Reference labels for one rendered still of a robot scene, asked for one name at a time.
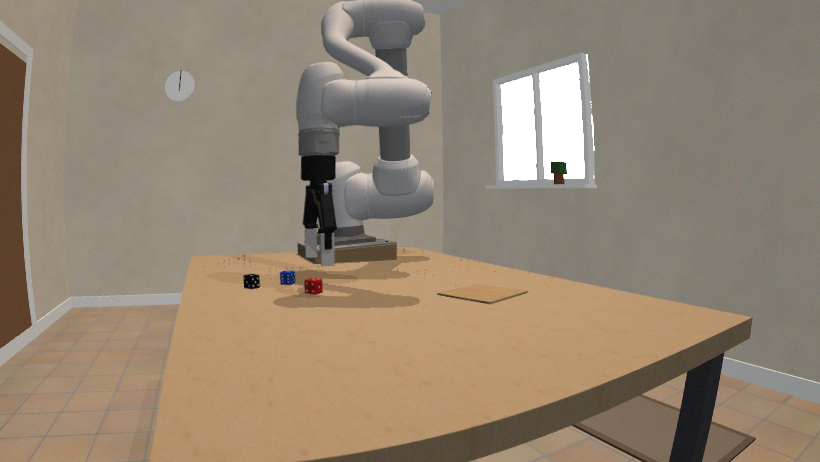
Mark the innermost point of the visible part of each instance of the red die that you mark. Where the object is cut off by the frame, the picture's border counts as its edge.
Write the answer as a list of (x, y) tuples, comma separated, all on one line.
[(313, 286)]

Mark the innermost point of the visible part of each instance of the blue die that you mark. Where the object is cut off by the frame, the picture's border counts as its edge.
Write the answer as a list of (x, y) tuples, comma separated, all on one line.
[(287, 277)]

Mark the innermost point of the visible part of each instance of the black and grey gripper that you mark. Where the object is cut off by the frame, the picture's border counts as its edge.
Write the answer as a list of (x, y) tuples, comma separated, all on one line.
[(322, 168)]

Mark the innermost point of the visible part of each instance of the black die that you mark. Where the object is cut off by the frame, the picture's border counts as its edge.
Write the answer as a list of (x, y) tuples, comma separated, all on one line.
[(251, 281)]

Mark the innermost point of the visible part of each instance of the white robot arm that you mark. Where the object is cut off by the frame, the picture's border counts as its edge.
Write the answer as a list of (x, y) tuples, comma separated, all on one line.
[(386, 99)]

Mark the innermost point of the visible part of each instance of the brown mat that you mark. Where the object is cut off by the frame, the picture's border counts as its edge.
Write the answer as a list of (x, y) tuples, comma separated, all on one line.
[(483, 293)]

